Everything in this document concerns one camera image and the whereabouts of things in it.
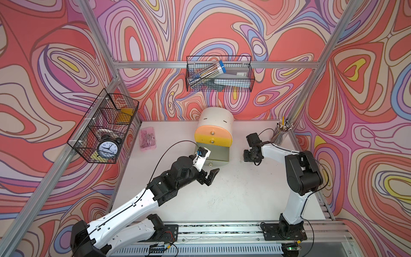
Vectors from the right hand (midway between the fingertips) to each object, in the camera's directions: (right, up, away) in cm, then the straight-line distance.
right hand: (249, 161), depth 99 cm
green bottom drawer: (-20, +4, -7) cm, 21 cm away
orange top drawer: (-23, +19, -12) cm, 32 cm away
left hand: (-24, +3, -29) cm, 38 cm away
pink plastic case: (-67, +13, +9) cm, 69 cm away
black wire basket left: (-72, +18, -29) cm, 80 cm away
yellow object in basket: (-68, +26, -20) cm, 75 cm away
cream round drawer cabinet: (-21, +27, -6) cm, 35 cm away
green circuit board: (-49, -36, -27) cm, 67 cm away
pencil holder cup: (+19, +21, -4) cm, 29 cm away
